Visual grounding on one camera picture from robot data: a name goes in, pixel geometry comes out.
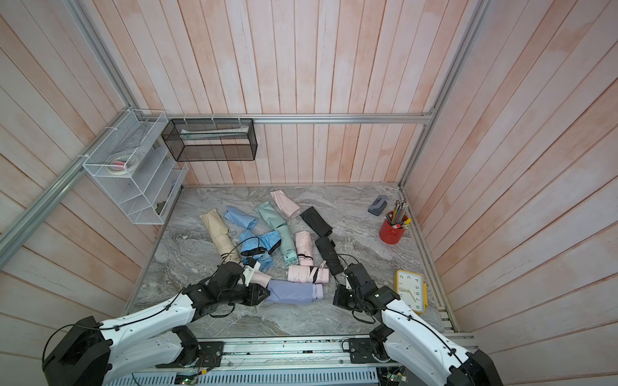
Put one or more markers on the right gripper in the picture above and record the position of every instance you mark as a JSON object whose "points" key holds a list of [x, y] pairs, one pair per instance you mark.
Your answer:
{"points": [[339, 297]]}

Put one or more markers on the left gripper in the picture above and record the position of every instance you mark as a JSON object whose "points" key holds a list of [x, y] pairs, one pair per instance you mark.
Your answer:
{"points": [[254, 292]]}

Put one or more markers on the large pink umbrella sleeve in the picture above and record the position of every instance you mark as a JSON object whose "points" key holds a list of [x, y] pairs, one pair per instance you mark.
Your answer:
{"points": [[262, 279]]}

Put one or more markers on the beige umbrella sleeve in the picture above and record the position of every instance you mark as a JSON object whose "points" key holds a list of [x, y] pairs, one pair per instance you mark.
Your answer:
{"points": [[219, 233]]}

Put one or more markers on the blue umbrella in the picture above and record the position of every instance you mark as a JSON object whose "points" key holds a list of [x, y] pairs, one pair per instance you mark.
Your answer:
{"points": [[259, 248]]}

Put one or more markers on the lavender umbrella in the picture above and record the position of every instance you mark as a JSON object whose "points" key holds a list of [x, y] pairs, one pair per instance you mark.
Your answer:
{"points": [[296, 293]]}

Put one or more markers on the black umbrella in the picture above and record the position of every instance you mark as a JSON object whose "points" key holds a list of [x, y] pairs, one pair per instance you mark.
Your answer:
{"points": [[326, 247]]}

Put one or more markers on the large pink umbrella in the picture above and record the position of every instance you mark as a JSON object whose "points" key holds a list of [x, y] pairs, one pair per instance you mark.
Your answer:
{"points": [[308, 274]]}

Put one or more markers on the blue umbrella sleeve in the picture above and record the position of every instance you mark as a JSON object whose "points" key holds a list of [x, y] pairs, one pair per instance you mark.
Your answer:
{"points": [[240, 218]]}

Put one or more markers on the mint green umbrella sleeve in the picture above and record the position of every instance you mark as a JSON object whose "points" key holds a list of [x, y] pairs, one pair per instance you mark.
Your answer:
{"points": [[270, 216]]}

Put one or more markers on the black umbrella sleeve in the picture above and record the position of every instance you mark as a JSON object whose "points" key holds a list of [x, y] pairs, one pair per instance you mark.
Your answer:
{"points": [[316, 222]]}

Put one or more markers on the small pink umbrella sleeve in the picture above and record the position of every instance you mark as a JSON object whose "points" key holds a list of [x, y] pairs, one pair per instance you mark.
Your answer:
{"points": [[285, 204]]}

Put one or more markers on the small pink umbrella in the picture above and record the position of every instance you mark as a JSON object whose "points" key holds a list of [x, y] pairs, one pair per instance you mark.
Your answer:
{"points": [[304, 248]]}

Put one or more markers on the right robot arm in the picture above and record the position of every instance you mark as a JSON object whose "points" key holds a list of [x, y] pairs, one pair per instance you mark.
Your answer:
{"points": [[403, 337]]}

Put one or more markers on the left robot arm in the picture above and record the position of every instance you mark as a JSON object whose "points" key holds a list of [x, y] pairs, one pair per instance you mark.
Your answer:
{"points": [[96, 353]]}

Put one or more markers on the yellow alarm clock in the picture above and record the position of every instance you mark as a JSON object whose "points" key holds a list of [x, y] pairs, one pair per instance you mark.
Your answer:
{"points": [[411, 288]]}

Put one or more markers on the red pencil cup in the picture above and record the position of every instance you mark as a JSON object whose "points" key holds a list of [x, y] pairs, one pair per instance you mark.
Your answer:
{"points": [[396, 223]]}

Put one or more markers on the grey stapler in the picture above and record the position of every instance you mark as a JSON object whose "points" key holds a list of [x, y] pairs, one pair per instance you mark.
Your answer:
{"points": [[378, 206]]}

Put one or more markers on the black mesh basket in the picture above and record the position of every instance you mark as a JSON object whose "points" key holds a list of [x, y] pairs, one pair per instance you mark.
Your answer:
{"points": [[211, 139]]}

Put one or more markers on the tape roll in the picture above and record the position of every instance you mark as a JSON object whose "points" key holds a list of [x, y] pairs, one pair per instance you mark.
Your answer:
{"points": [[124, 164]]}

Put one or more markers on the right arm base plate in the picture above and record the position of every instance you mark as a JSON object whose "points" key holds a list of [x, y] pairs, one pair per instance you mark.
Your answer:
{"points": [[366, 350]]}

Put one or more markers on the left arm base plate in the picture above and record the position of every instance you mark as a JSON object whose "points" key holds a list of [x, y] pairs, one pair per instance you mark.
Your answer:
{"points": [[207, 354]]}

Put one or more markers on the white wire shelf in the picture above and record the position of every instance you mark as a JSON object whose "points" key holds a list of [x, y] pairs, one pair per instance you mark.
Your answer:
{"points": [[145, 197]]}

